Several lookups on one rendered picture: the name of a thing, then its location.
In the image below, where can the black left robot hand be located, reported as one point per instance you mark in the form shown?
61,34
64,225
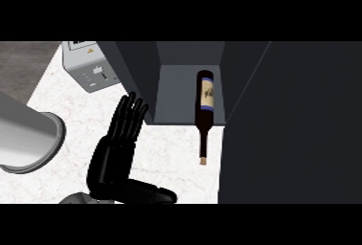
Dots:
112,159

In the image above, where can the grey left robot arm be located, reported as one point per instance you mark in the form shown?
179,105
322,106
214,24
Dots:
78,199

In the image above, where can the dark wine bottle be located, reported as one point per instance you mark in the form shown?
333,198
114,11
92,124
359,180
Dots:
206,105

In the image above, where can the dark grey cabinet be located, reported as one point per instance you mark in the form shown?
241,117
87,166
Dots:
180,92

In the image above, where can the pale grey appliance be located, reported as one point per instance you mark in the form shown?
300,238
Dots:
89,68

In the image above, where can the dark grey cabinet door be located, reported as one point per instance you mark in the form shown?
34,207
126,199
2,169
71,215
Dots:
302,127

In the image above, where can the grey metal pot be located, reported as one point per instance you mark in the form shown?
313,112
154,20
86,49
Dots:
24,140

